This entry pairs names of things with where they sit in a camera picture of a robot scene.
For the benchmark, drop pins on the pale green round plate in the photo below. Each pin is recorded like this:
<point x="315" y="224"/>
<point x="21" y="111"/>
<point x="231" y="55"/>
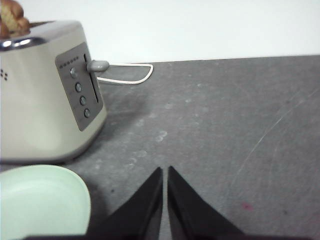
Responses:
<point x="37" y="200"/>

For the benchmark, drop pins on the square toast bread slice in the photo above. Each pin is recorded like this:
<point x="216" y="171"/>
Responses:
<point x="11" y="17"/>

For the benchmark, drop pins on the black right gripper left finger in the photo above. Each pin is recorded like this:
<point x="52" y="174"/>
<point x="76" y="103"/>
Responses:
<point x="142" y="212"/>

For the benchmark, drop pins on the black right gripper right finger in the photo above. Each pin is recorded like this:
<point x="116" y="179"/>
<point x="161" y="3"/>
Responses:
<point x="190" y="215"/>

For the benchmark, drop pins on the cream two-slot toaster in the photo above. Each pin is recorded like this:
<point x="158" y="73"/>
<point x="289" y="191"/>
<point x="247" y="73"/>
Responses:
<point x="37" y="100"/>

